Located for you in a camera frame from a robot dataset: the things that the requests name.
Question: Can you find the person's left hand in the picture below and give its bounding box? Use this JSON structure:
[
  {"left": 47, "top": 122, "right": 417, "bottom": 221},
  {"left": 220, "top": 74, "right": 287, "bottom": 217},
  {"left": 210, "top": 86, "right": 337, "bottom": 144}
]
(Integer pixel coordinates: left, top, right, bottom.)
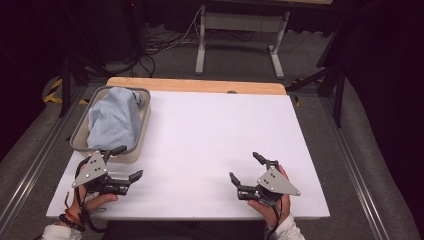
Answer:
[{"left": 67, "top": 184, "right": 119, "bottom": 223}]

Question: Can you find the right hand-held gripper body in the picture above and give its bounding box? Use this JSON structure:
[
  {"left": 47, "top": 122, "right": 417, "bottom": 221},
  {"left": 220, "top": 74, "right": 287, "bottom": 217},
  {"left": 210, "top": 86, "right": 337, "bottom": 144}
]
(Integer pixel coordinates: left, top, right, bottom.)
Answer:
[{"left": 236, "top": 167, "right": 302, "bottom": 207}]

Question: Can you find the person's dark lap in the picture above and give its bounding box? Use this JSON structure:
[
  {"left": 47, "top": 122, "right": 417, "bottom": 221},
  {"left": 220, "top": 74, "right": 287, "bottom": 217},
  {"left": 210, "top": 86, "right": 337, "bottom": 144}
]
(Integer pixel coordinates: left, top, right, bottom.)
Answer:
[{"left": 101, "top": 219, "right": 268, "bottom": 240}]

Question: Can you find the black bead bracelet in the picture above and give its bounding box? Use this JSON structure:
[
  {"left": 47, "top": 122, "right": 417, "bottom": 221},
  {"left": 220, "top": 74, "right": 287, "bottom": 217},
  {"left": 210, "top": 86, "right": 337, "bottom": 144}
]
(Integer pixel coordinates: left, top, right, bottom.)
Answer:
[{"left": 58, "top": 213, "right": 86, "bottom": 233}]

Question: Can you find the grey metal desk frame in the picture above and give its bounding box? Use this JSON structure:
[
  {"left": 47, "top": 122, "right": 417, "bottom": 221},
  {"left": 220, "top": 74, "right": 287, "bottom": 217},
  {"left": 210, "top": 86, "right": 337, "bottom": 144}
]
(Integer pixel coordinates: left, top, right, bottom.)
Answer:
[{"left": 194, "top": 4, "right": 291, "bottom": 80}]

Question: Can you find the hand-held gripper black cable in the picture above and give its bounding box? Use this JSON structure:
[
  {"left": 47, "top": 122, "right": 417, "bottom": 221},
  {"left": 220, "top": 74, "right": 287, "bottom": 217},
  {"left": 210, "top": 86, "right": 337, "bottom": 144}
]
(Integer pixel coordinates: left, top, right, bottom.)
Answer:
[
  {"left": 266, "top": 196, "right": 285, "bottom": 240},
  {"left": 74, "top": 159, "right": 108, "bottom": 234}
]

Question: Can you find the light blue tank top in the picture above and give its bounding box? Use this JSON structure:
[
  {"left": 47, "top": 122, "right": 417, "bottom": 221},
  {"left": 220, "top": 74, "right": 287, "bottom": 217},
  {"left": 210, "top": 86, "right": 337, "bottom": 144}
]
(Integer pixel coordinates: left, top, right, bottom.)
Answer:
[{"left": 86, "top": 86, "right": 145, "bottom": 151}]

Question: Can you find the red string bracelet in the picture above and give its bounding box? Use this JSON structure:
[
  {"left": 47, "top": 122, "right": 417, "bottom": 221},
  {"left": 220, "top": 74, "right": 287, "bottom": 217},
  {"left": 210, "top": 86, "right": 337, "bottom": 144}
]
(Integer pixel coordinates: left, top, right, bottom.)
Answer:
[{"left": 64, "top": 191, "right": 84, "bottom": 224}]

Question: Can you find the bundle of floor cables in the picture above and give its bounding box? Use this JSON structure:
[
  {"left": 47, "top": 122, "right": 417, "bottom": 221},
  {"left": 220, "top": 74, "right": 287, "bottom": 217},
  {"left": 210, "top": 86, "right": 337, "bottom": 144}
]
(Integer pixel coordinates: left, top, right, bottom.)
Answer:
[{"left": 133, "top": 6, "right": 205, "bottom": 78}]

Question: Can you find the person's right hand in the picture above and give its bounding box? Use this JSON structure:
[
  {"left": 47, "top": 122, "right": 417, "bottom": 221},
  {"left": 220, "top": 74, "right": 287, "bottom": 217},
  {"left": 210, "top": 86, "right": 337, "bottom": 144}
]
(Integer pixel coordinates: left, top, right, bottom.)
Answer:
[{"left": 247, "top": 195, "right": 292, "bottom": 230}]

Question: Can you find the left hand-held gripper black cable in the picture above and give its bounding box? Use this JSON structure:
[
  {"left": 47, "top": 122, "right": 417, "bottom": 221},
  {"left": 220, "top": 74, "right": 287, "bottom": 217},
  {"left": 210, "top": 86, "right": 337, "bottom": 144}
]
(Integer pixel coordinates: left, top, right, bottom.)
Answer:
[{"left": 74, "top": 159, "right": 108, "bottom": 234}]

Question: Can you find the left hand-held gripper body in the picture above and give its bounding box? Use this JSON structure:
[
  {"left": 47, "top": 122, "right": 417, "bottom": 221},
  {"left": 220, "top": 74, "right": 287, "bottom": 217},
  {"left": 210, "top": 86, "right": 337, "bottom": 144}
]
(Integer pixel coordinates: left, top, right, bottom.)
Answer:
[{"left": 71, "top": 149, "right": 132, "bottom": 197}]

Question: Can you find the right hand-held gripper black cable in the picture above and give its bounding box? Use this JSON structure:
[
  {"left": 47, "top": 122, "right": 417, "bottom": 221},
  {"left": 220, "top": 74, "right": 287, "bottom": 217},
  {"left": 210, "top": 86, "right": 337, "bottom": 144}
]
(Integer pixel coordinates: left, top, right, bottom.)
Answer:
[{"left": 266, "top": 196, "right": 285, "bottom": 240}]

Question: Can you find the aluminium floor rail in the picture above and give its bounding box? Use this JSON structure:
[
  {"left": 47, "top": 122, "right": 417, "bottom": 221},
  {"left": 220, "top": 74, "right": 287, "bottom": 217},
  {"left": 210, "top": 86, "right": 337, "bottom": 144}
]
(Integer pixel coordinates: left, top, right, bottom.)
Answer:
[
  {"left": 0, "top": 84, "right": 91, "bottom": 231},
  {"left": 319, "top": 96, "right": 391, "bottom": 240}
]

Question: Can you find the beige basket with grey rim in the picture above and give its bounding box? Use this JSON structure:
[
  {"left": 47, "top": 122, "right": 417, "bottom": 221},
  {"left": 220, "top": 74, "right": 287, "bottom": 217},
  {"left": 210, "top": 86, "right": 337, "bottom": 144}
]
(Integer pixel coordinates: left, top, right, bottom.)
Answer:
[{"left": 69, "top": 85, "right": 152, "bottom": 164}]

